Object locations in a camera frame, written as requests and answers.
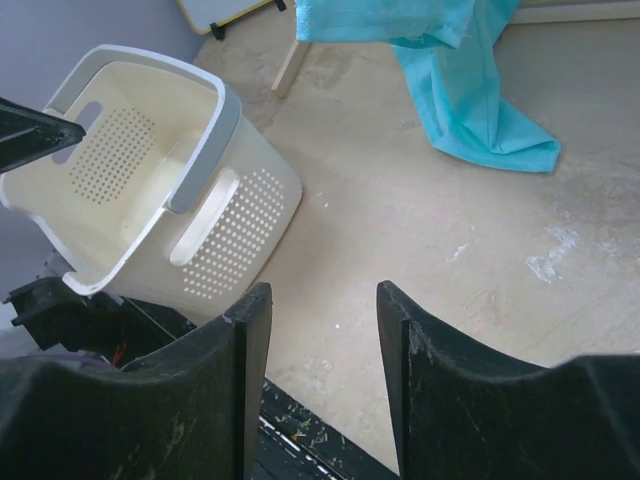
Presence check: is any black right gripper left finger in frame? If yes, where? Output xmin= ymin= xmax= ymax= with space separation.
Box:
xmin=1 ymin=283 xmax=272 ymax=479

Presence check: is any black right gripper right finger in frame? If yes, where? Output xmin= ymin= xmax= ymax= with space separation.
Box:
xmin=376 ymin=281 xmax=639 ymax=479

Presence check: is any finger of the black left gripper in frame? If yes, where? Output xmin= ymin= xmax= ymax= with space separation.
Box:
xmin=0 ymin=98 xmax=85 ymax=173

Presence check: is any teal t shirt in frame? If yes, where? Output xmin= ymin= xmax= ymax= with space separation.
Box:
xmin=296 ymin=0 xmax=561 ymax=173

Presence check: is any white perforated laundry basket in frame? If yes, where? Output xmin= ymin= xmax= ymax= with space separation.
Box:
xmin=1 ymin=45 xmax=302 ymax=325

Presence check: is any wooden clothes rack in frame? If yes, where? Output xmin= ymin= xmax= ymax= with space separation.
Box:
xmin=271 ymin=40 xmax=311 ymax=99

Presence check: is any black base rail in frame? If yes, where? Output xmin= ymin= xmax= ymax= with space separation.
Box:
xmin=251 ymin=379 xmax=398 ymax=480

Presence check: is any small whiteboard yellow frame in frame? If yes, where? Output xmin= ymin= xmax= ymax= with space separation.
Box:
xmin=177 ymin=0 xmax=287 ymax=40

